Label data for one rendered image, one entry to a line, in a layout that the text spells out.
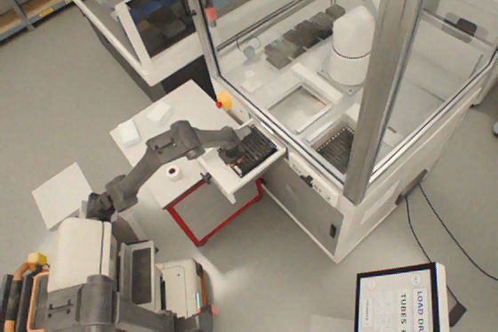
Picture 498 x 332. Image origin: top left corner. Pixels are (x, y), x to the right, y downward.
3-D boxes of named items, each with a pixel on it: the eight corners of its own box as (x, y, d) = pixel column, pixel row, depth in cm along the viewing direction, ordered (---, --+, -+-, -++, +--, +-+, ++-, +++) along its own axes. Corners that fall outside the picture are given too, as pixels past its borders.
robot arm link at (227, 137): (164, 128, 96) (182, 162, 95) (180, 117, 95) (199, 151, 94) (220, 130, 138) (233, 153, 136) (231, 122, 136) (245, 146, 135)
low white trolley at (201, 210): (200, 254, 229) (161, 207, 166) (154, 191, 259) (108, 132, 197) (267, 200, 245) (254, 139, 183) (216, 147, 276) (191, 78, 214)
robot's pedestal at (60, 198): (114, 271, 227) (46, 232, 165) (96, 239, 242) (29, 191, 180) (151, 244, 236) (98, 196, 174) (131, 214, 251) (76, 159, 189)
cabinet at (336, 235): (337, 271, 213) (353, 223, 148) (237, 166, 264) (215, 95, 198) (430, 178, 240) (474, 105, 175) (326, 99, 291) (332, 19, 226)
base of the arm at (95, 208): (88, 193, 123) (84, 224, 116) (99, 183, 119) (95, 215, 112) (110, 198, 128) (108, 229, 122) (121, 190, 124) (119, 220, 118)
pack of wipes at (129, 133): (141, 141, 191) (139, 136, 187) (125, 148, 189) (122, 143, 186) (135, 122, 199) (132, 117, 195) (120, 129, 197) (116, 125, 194)
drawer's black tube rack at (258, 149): (241, 181, 161) (239, 174, 156) (219, 157, 170) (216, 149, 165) (277, 153, 168) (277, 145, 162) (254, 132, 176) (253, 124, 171)
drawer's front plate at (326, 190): (333, 207, 151) (336, 197, 142) (289, 166, 165) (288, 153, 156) (336, 205, 151) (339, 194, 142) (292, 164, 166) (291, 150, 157)
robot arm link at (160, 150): (147, 129, 88) (165, 163, 86) (188, 117, 97) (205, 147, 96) (100, 190, 118) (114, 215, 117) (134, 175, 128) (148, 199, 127)
